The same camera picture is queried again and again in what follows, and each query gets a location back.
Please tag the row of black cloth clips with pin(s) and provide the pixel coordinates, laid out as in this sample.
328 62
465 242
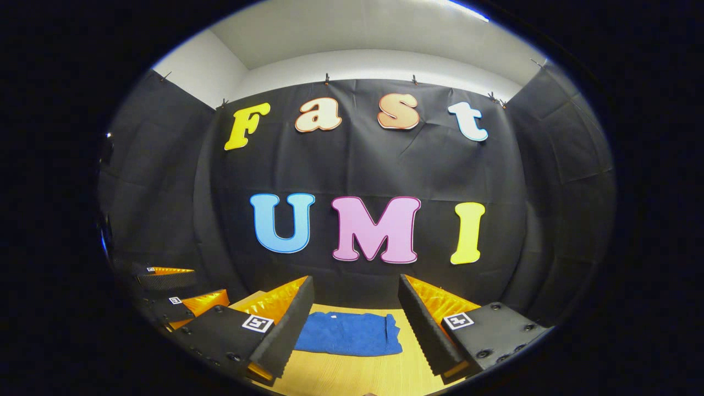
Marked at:
326 79

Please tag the black backdrop cloth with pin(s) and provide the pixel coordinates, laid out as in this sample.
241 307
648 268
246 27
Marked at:
357 165

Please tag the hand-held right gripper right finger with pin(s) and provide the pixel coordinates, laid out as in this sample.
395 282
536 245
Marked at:
423 330

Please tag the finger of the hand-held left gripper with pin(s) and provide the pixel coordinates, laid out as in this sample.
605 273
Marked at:
176 311
165 280

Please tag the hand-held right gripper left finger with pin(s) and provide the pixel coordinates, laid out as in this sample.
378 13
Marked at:
291 330

